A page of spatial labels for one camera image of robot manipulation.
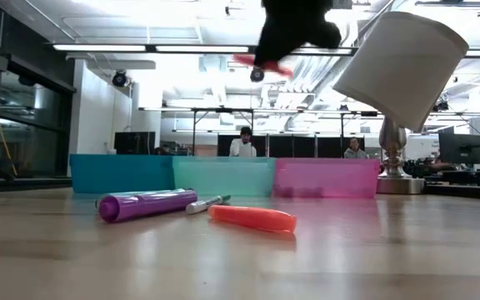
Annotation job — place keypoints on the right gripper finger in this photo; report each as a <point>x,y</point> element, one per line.
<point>273,46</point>

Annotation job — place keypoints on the orange highlighter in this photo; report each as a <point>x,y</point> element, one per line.
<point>279,67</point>
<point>252,218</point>

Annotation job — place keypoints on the green Expo marker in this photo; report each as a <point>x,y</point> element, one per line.
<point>202,205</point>

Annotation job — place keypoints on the purple Sharpie highlighter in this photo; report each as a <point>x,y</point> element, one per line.
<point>148,204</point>

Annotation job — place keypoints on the black ceiling spotlight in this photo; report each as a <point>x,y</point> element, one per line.
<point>257,75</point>
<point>119,79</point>

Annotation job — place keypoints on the fluorescent ceiling light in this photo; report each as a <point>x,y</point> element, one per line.
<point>98,48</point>
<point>202,48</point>
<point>323,51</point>

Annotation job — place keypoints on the black partition screen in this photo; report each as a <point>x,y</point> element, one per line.
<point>290,146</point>

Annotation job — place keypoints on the person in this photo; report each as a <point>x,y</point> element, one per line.
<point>243,146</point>
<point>356,151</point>

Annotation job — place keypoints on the silver lamp white shade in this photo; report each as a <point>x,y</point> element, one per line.
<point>402,62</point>

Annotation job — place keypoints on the teal plastic bin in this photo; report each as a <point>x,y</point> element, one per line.
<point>223,175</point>

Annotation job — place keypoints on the pink plastic bin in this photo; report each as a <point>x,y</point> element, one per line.
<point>327,175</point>

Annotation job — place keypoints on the black computer monitor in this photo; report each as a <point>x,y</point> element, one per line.
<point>461,148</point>
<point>135,143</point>

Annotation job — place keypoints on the white cup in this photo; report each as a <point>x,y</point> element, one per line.
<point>111,151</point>

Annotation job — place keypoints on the blue plastic bin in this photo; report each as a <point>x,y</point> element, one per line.
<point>119,173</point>

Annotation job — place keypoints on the black metal rack frame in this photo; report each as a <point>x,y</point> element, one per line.
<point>223,110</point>

